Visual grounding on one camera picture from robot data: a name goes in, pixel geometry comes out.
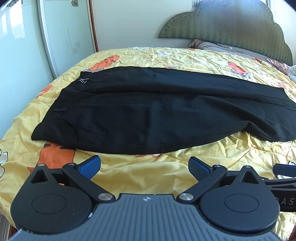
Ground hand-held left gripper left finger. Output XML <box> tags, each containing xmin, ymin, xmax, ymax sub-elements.
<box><xmin>24</xmin><ymin>155</ymin><xmax>116</xmax><ymax>205</ymax></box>

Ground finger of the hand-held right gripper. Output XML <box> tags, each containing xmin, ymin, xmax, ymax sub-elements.
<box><xmin>272</xmin><ymin>163</ymin><xmax>296</xmax><ymax>179</ymax></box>

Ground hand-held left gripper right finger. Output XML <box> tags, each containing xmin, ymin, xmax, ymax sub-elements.
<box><xmin>177</xmin><ymin>156</ymin><xmax>266</xmax><ymax>205</ymax></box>

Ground black pants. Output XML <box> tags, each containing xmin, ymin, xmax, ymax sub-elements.
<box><xmin>31</xmin><ymin>66</ymin><xmax>296</xmax><ymax>155</ymax></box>

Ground yellow printed quilt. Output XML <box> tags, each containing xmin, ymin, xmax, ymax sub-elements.
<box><xmin>0</xmin><ymin>46</ymin><xmax>296</xmax><ymax>232</ymax></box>

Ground white cloth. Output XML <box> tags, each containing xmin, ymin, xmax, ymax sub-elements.
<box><xmin>287</xmin><ymin>65</ymin><xmax>296</xmax><ymax>82</ymax></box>

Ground pink cloth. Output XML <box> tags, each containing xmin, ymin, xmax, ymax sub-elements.
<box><xmin>267</xmin><ymin>58</ymin><xmax>290</xmax><ymax>75</ymax></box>

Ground grey pillow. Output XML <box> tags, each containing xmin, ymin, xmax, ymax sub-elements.
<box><xmin>188</xmin><ymin>39</ymin><xmax>273</xmax><ymax>58</ymax></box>

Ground white wardrobe mirror door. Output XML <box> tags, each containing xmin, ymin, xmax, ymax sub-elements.
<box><xmin>0</xmin><ymin>0</ymin><xmax>97</xmax><ymax>141</ymax></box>

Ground green padded headboard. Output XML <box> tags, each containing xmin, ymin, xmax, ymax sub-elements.
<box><xmin>158</xmin><ymin>0</ymin><xmax>294</xmax><ymax>65</ymax></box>

